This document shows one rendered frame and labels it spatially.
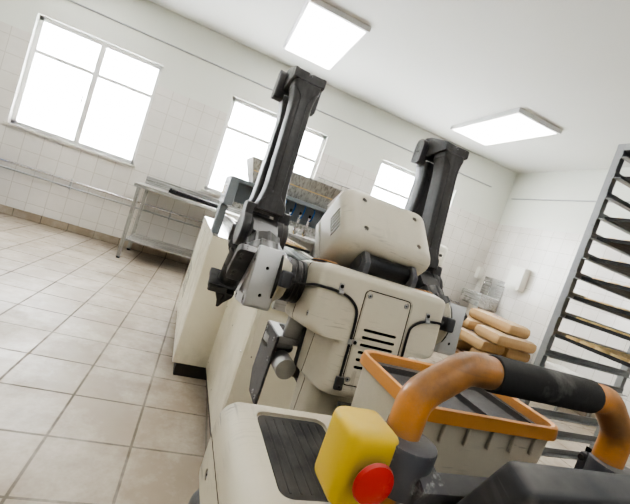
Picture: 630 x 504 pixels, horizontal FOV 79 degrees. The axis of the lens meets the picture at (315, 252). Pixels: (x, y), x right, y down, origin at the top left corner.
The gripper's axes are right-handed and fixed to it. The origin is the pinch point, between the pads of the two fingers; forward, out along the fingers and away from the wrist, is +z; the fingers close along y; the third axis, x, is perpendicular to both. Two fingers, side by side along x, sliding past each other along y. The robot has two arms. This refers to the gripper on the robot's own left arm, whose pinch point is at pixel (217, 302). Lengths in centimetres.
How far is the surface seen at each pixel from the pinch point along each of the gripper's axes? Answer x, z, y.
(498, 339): -197, 129, -368
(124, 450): -2, 88, 9
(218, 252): -95, 51, -9
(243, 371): -18, 49, -25
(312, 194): -122, 10, -51
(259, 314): -29.2, 27.6, -23.5
